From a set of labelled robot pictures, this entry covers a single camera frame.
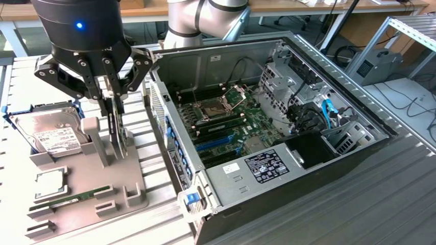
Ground blue expansion slot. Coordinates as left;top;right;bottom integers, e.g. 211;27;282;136
195;137;233;152

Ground blue card retention clips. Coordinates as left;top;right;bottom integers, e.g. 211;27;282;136
163;116;195;186

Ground grey machine box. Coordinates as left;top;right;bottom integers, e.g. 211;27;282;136
353;48;403;86

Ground CPU socket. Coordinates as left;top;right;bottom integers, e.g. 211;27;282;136
198;102;222;120

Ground brown cardboard box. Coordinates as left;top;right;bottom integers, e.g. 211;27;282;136
118;0;143;10

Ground grey power supply unit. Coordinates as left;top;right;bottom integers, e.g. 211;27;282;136
202;142;305;214

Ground silver hard disk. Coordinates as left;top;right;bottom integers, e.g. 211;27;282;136
7;102;85;158

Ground silver CPU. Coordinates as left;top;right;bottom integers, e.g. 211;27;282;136
35;171;67;200

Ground silver chipset heat sink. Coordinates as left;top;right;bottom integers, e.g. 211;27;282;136
243;136;269;154

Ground wooden desk white frame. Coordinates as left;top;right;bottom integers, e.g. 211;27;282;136
0;0;169;58
250;0;429;49

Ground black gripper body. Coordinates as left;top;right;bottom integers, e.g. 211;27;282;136
29;0;133;85

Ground open black PC case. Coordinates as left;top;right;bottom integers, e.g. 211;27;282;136
135;30;399;245

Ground perforated metal drive cage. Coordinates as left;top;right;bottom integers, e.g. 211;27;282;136
257;62;330;131

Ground green motherboard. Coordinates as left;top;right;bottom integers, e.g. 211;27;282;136
174;84;290;169

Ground black RAM stick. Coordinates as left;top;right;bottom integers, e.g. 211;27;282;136
193;114;246;135

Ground graphics card with metal bracket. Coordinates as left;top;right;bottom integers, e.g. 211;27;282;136
98;75;129;160

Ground black wire bundle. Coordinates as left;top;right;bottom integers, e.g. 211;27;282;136
285;101;325;135

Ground blue disk caddy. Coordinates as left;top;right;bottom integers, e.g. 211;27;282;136
0;98;85;156

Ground black expansion slot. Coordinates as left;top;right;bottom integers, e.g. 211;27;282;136
198;150;238;159
194;131;223;143
202;156;241;167

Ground blue disk wire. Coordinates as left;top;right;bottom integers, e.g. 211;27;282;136
321;99;339;131

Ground aluminium frame table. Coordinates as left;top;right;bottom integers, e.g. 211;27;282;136
343;14;436;86

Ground green RAM stick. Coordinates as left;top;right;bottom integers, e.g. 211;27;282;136
27;185;111;212

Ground black star chair base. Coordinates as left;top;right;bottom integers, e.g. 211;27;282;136
271;15;313;31

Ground black slanted pole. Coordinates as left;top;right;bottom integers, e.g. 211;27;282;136
318;0;359;53

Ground metal socket cover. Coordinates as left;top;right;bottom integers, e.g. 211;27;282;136
221;85;247;111

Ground black air duct box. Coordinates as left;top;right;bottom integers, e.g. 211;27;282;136
273;131;341;170

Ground metal disk bay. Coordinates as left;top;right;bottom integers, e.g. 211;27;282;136
321;120;391;157

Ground grey parts rack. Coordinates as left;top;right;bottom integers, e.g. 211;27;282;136
23;116;149;239

